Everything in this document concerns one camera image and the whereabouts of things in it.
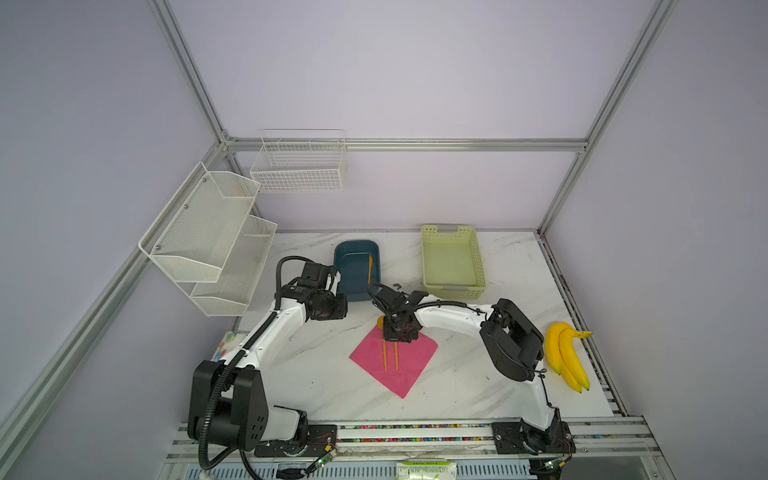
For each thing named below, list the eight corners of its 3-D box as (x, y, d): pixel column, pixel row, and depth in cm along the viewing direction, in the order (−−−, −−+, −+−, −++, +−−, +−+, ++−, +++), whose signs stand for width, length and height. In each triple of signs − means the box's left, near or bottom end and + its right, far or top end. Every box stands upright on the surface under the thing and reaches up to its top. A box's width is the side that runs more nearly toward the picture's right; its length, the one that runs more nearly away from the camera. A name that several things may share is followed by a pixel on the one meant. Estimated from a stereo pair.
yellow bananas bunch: (540, 377, 86) (549, 370, 81) (546, 326, 97) (554, 316, 92) (578, 393, 84) (590, 386, 79) (580, 338, 94) (591, 329, 89)
